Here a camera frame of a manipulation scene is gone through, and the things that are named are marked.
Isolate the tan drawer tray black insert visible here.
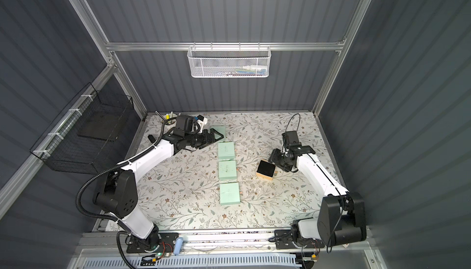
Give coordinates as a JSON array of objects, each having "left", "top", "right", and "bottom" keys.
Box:
[{"left": 256, "top": 160, "right": 276, "bottom": 180}]

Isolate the mint jewelry box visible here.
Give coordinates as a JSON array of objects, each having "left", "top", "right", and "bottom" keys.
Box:
[
  {"left": 218, "top": 160, "right": 237, "bottom": 181},
  {"left": 220, "top": 182, "right": 240, "bottom": 205},
  {"left": 212, "top": 126, "right": 226, "bottom": 142},
  {"left": 218, "top": 141, "right": 236, "bottom": 161}
]

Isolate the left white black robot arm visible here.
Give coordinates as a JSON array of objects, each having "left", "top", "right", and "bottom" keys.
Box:
[{"left": 93, "top": 115, "right": 224, "bottom": 240}]

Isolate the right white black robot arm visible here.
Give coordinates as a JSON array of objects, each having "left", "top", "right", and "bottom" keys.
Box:
[{"left": 269, "top": 130, "right": 367, "bottom": 248}]

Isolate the white pen holder cup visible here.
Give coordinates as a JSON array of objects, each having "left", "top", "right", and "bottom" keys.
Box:
[{"left": 154, "top": 111, "right": 177, "bottom": 123}]

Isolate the black marker pen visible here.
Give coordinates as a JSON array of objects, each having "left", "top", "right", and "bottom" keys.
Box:
[{"left": 148, "top": 135, "right": 157, "bottom": 144}]

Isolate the floral table mat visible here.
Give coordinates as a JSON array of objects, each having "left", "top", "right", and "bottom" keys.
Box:
[{"left": 137, "top": 112, "right": 337, "bottom": 230}]

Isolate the white perforated front panel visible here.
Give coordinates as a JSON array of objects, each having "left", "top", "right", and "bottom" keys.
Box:
[{"left": 82, "top": 253, "right": 302, "bottom": 269}]

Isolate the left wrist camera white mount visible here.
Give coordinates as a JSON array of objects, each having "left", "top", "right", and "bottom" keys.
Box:
[{"left": 195, "top": 115, "right": 208, "bottom": 134}]

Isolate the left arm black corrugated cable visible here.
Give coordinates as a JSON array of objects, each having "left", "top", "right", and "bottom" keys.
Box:
[{"left": 75, "top": 117, "right": 177, "bottom": 269}]

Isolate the white wire wall basket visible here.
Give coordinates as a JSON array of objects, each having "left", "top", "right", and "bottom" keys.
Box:
[{"left": 187, "top": 43, "right": 272, "bottom": 78}]

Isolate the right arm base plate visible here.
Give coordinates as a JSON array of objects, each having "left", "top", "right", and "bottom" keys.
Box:
[{"left": 271, "top": 229, "right": 325, "bottom": 250}]

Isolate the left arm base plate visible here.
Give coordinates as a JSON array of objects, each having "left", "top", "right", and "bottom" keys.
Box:
[{"left": 125, "top": 232, "right": 180, "bottom": 254}]

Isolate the blue cylinder on rail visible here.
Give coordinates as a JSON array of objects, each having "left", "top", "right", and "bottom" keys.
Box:
[{"left": 174, "top": 237, "right": 184, "bottom": 256}]

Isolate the black wire side basket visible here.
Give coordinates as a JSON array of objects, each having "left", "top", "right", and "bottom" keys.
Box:
[{"left": 30, "top": 78, "right": 141, "bottom": 175}]

